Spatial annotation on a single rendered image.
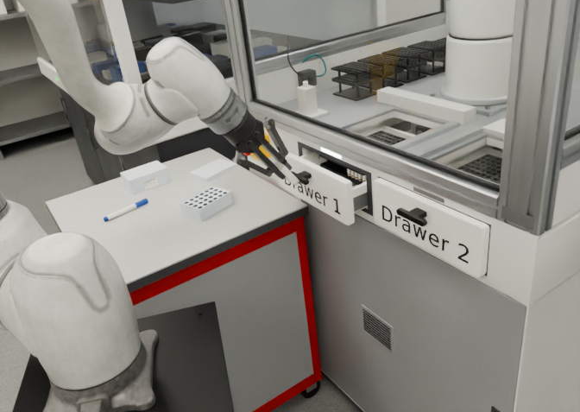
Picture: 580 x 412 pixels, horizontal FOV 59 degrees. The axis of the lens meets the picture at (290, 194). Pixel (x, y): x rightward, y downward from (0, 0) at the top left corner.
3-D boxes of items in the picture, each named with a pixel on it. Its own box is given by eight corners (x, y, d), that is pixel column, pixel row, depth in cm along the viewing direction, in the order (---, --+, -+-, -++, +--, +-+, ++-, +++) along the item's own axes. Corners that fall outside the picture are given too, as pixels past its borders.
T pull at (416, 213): (423, 228, 99) (423, 221, 98) (395, 214, 104) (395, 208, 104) (436, 221, 100) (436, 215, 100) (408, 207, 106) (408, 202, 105)
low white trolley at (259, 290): (171, 502, 149) (97, 294, 115) (110, 375, 197) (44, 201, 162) (328, 397, 176) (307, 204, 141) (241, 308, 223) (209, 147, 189)
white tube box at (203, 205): (201, 222, 139) (198, 210, 137) (181, 214, 144) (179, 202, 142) (233, 202, 147) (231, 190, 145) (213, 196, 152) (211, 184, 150)
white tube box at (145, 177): (133, 195, 159) (129, 180, 156) (123, 186, 165) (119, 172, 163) (171, 181, 165) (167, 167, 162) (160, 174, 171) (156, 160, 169)
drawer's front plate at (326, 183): (349, 226, 117) (346, 184, 112) (280, 186, 140) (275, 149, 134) (355, 224, 118) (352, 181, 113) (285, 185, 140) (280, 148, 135)
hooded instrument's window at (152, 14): (133, 119, 179) (97, -19, 159) (39, 57, 316) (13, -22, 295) (376, 50, 232) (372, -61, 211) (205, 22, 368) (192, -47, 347)
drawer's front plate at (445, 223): (480, 279, 96) (483, 229, 91) (374, 222, 118) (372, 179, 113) (486, 275, 97) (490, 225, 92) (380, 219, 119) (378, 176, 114)
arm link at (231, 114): (238, 88, 101) (256, 108, 105) (217, 81, 108) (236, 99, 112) (209, 123, 100) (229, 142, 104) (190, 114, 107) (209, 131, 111)
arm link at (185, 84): (233, 72, 106) (185, 105, 110) (180, 16, 96) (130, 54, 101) (234, 104, 98) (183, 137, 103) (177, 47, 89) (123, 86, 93)
